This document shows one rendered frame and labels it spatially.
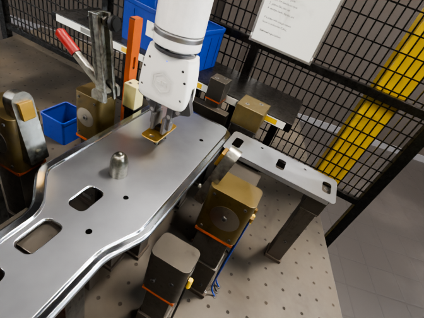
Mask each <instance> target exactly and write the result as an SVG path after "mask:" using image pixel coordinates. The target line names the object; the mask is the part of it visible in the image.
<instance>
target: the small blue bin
mask: <svg viewBox="0 0 424 318"><path fill-rule="evenodd" d="M40 114H41V115H42V121H43V127H44V134H45V135H46V136H48V137H50V138H51V139H53V140H54V141H57V142H58V143H60V144H62V145H67V144H69V143H70V142H72V141H74V140H76V139H78V138H80V137H79V136H77V135H76V132H77V118H76V106H75V105H73V104H71V103H69V102H63V103H60V104H57V105H55V106H52V107H49V108H47V109H44V110H42V111H40Z"/></svg>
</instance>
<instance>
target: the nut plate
mask: <svg viewBox="0 0 424 318"><path fill-rule="evenodd" d="M161 124H162V120H161V123H159V124H157V125H156V126H155V128H154V129H150V128H148V129H147V130H146V131H144V132H142V136H143V137H145V138H147V139H149V140H151V141H152V142H154V143H157V142H159V141H160V140H161V139H162V138H164V137H165V136H166V135H167V134H169V133H170V132H171V131H173V130H174V129H175V128H176V125H175V124H173V125H172V128H171V130H170V131H167V132H166V133H165V134H163V135H161V134H160V128H161ZM150 135H152V136H154V137H150Z"/></svg>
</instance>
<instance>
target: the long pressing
mask: <svg viewBox="0 0 424 318"><path fill-rule="evenodd" d="M149 107H150V106H149V105H148V106H146V107H144V108H142V109H141V110H139V111H137V112H135V113H133V114H132V115H130V116H128V117H126V118H125V119H123V120H121V121H119V122H118V123H116V124H114V125H113V126H110V127H109V128H107V129H105V130H104V131H102V132H100V133H98V134H96V135H94V136H93V137H91V138H90V139H87V140H86V141H84V142H82V143H80V144H79V145H77V146H75V147H74V148H71V149H70V150H68V151H66V152H65V153H63V154H61V155H59V156H57V157H56V158H54V159H52V160H51V161H49V162H47V163H45V164H43V165H42V166H41V167H40V168H39V169H38V170H37V172H36V174H35V180H34V186H33V196H32V203H31V205H30V207H29V208H28V209H27V210H26V211H25V212H24V213H23V214H22V215H21V216H19V217H18V218H17V219H15V220H14V221H12V222H11V223H9V224H8V225H6V226H5V227H3V228H2V229H0V271H2V272H3V274H4V275H3V278H2V279H1V281H0V318H55V317H56V316H57V315H58V314H59V312H60V311H61V310H62V309H63V308H64V307H65V306H66V305H67V304H68V303H69V302H70V301H71V299H72V298H73V297H74V296H75V295H76V294H77V293H78V292H79V291H80V290H81V289H82V288H83V287H84V285H85V284H86V283H87V282H88V281H89V280H90V278H91V277H92V276H93V275H94V274H95V273H96V272H97V271H98V270H99V269H100V268H101V267H102V266H103V265H104V264H105V263H106V262H107V261H109V260H111V259H112V258H114V257H116V256H118V255H119V254H122V253H123V252H125V251H127V250H129V249H132V248H133V247H135V246H137V245H139V244H141V243H142V242H144V241H145V240H146V239H147V238H148V237H149V236H150V235H151V234H152V233H153V232H154V231H155V230H156V228H157V227H158V226H159V224H160V223H161V222H162V221H163V220H164V219H165V217H166V216H167V215H168V214H169V212H170V211H171V210H172V209H173V208H174V206H175V205H176V204H177V203H178V202H179V201H180V199H181V198H182V196H183V195H184V194H185V193H186V192H187V191H188V190H189V188H190V187H191V185H193V183H194V182H195V181H196V180H197V178H198V177H199V176H200V175H201V174H202V173H203V171H204V170H205V169H206V167H207V166H208V165H209V164H210V163H211V162H212V161H213V159H214V158H215V156H216V155H217V154H218V153H219V152H220V151H221V149H222V148H223V145H224V144H225V143H226V142H227V140H228V139H229V138H230V136H231V135H230V132H229V131H228V129H227V128H225V127H224V126H222V125H220V124H218V123H216V122H214V121H212V120H210V119H208V118H206V117H204V116H202V115H200V114H198V113H196V112H194V111H193V114H192V115H191V116H190V117H186V116H181V115H180V116H178V117H175V118H174V121H173V124H175V125H176V128H175V129H174V130H173V131H171V132H170V133H169V134H167V135H166V139H161V140H160V141H159V142H158V143H159V145H155V144H154V142H152V141H151V140H149V139H147V138H145V137H143V136H142V133H143V132H144V131H146V130H147V129H148V128H150V116H151V111H150V109H149ZM200 139H202V140H203V141H200ZM117 151H122V152H124V153H125V154H126V155H127V157H128V160H129V165H128V170H127V176H126V177H125V178H124V179H119V180H117V179H113V178H112V177H110V175H109V166H110V159H111V157H112V155H113V154H114V153H115V152H117ZM89 188H93V189H96V190H97V191H99V192H101V193H102V197H101V198H100V199H99V200H98V201H96V202H95V203H94V204H92V205H91V206H90V207H89V208H88V209H86V210H84V211H78V210H77V209H75V208H73V207H72V206H71V205H70V202H71V201H72V200H73V199H75V198H76V197H78V196H79V195H80V194H81V193H83V192H84V191H86V190H87V189H89ZM124 196H127V197H128V198H129V199H126V200H125V199H123V197H124ZM45 221H53V222H54V223H56V224H58V225H59V226H60V227H61V231H60V232H59V233H57V234H56V235H55V236H54V237H52V238H51V239H50V240H49V241H48V242H46V243H45V244H44V245H43V246H41V248H39V249H38V250H37V251H35V252H34V253H32V254H25V253H23V252H22V251H21V250H19V249H17V248H16V243H17V242H18V241H19V240H20V239H22V238H23V237H24V236H25V235H27V234H28V233H30V232H31V231H32V230H34V229H35V228H36V227H38V226H39V225H40V224H41V223H43V222H45ZM88 229H90V230H92V233H91V234H86V233H85V231H86V230H88Z"/></svg>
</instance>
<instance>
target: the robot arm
mask: <svg viewBox="0 0 424 318"><path fill-rule="evenodd" d="M213 1H214V0H158V4H157V9H156V16H155V23H153V24H152V26H151V31H153V41H151V42H150V44H149V46H148V49H147V51H146V55H145V57H144V61H143V65H142V68H141V74H140V78H139V89H138V90H139V92H140V93H141V94H142V95H143V96H144V97H146V100H147V102H148V104H149V106H150V107H149V109H150V111H151V116H150V129H154V128H155V126H156V125H157V124H159V123H161V120H162V124H161V128H160V134H161V135H163V134H165V133H166V132H167V131H170V130H171V128H172V125H173V121H174V118H175V117H178V116H180V115H181V116H186V117H190V116H191V115H192V114H193V107H192V102H193V100H194V96H195V93H196V87H197V80H198V75H199V56H197V54H198V53H200V51H201V47H202V44H203V40H204V36H205V33H206V28H207V25H208V20H209V16H210V13H211V8H212V5H213ZM162 105H163V106H165V107H167V113H166V116H165V117H164V118H163V119H162V114H163V108H161V106H162Z"/></svg>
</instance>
